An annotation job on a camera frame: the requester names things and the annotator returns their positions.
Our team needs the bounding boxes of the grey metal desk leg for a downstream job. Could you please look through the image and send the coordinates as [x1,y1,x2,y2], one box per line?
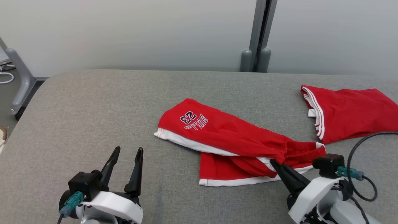
[0,37,36,120]

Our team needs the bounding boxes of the left camera cable teal plug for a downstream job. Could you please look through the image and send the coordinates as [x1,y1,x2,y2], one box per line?
[58,191,85,224]

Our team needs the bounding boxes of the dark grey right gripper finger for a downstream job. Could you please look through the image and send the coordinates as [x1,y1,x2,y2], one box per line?
[270,159,311,194]

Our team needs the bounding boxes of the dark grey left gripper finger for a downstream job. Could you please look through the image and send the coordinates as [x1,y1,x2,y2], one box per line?
[100,146,121,187]
[124,147,144,196]

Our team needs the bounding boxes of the red Bulls shorts white trim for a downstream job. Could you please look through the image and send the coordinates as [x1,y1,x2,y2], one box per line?
[154,98,327,187]

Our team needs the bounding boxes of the red white Bulls jersey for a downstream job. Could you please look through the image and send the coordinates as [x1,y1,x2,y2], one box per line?
[300,85,398,144]

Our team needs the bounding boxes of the grey partition post rounded feet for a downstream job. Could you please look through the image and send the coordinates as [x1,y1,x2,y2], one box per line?
[240,0,278,72]

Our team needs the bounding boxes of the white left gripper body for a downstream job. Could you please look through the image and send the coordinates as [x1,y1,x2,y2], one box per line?
[76,190,144,224]

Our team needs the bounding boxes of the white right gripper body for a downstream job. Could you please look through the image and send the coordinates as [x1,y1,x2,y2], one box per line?
[288,177,339,224]

